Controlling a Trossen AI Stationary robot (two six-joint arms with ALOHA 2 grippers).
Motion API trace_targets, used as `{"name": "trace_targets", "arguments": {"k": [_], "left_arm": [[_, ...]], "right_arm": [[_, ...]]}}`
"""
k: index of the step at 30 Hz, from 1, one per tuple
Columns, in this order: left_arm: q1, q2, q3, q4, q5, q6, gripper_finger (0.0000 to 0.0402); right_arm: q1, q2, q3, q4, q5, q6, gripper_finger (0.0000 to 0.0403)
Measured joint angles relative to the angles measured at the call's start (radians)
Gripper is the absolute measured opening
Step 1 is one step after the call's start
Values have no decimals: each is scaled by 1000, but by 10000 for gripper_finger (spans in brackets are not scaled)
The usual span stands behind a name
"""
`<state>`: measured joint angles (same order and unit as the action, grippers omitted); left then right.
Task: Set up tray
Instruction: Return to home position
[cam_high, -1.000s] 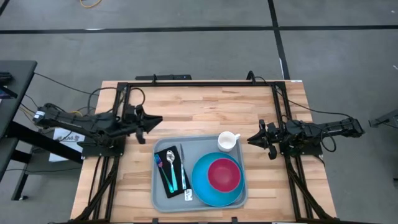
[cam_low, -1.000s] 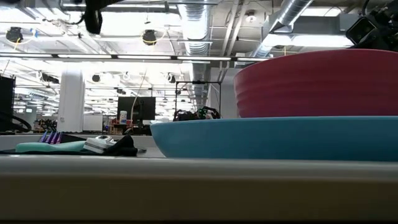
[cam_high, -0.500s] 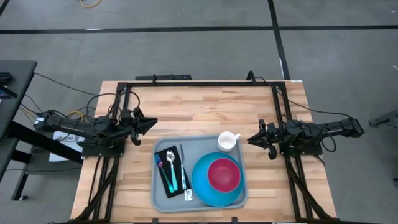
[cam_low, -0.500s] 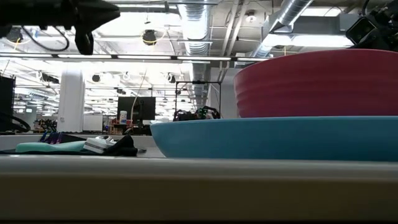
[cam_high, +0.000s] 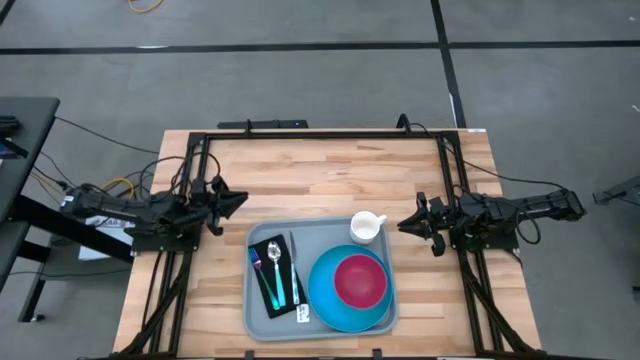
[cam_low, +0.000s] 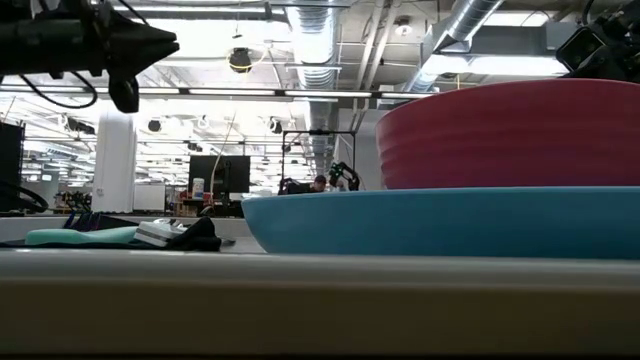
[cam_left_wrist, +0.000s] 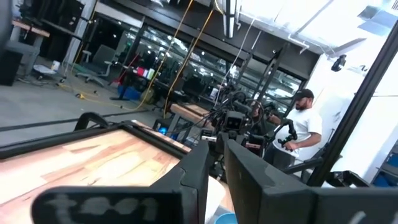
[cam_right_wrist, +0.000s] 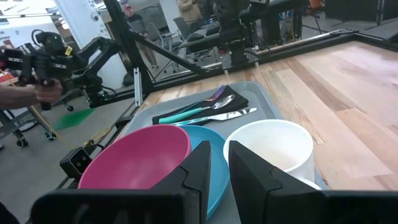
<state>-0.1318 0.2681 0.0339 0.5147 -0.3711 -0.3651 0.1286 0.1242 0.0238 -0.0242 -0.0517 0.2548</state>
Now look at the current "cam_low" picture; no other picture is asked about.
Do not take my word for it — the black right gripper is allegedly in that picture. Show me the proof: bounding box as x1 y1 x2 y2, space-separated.
564 0 640 84

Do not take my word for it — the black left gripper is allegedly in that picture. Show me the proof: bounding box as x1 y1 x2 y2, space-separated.
0 0 180 79

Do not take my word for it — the red bowl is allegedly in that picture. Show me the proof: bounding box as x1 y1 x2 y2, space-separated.
374 78 640 190

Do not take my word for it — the fork with iridescent head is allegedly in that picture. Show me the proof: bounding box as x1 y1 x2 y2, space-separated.
62 210 104 231

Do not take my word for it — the spoon with teal handle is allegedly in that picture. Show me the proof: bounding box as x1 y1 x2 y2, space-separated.
24 218 190 249

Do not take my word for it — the black cloth napkin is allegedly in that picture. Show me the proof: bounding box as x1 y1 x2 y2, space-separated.
0 214 236 253

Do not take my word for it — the blue plate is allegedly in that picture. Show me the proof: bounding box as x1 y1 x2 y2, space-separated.
241 186 640 260

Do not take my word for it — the grey plastic tray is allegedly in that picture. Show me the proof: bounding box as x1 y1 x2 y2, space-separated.
0 214 640 356

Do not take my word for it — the black ceiling-hung device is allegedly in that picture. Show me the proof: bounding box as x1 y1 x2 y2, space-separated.
228 47 253 74

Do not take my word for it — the white pillar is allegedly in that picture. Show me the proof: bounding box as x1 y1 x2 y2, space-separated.
91 112 139 214

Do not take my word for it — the long ceiling light strip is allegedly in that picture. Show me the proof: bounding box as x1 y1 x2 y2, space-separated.
0 85 436 101

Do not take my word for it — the black computer monitor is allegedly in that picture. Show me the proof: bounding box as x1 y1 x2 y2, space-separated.
188 155 251 217

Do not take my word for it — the white board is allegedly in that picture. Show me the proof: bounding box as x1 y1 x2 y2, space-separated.
132 183 167 212

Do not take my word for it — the black cabinet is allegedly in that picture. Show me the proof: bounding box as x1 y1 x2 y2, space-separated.
0 122 26 212

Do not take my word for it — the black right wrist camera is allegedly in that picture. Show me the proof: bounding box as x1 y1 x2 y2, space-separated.
555 25 600 77

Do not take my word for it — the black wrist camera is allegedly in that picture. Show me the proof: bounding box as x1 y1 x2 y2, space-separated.
555 25 600 77
108 74 141 114

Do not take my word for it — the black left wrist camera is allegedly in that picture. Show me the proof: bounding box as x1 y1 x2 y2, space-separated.
108 74 141 114

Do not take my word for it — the yellow ceiling cable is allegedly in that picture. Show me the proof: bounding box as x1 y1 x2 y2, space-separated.
223 42 271 90

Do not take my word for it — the silver ceiling air duct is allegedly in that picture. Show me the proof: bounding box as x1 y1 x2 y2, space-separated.
403 0 507 94
285 0 344 169

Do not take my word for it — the black looped cable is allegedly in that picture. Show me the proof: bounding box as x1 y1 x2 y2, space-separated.
0 179 50 215

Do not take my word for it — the black metal frame stand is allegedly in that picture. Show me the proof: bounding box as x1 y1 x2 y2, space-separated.
281 129 357 192

